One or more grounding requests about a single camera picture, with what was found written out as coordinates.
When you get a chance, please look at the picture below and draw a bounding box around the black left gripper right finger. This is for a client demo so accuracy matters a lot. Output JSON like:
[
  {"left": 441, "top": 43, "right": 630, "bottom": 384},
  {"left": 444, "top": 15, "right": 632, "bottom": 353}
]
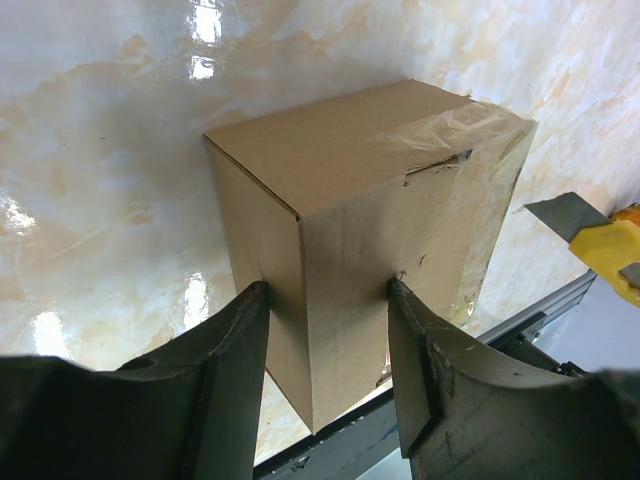
[{"left": 388, "top": 279, "right": 639, "bottom": 479}]

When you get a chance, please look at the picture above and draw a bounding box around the yellow utility knife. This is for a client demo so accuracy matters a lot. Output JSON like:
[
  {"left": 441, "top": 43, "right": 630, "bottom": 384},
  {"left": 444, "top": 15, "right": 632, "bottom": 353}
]
[{"left": 525, "top": 192, "right": 639, "bottom": 307}]

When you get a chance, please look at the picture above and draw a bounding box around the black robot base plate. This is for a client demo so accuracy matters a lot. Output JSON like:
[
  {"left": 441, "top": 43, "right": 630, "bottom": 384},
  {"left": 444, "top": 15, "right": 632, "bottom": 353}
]
[{"left": 252, "top": 272, "right": 599, "bottom": 480}]

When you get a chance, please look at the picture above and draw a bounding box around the brown cardboard express box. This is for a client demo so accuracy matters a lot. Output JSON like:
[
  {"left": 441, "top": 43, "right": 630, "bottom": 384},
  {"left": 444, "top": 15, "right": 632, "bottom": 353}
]
[{"left": 205, "top": 80, "right": 537, "bottom": 432}]

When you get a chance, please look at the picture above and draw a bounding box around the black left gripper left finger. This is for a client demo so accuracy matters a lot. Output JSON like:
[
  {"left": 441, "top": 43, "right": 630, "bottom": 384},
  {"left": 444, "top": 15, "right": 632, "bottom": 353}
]
[{"left": 1, "top": 282, "right": 270, "bottom": 479}]

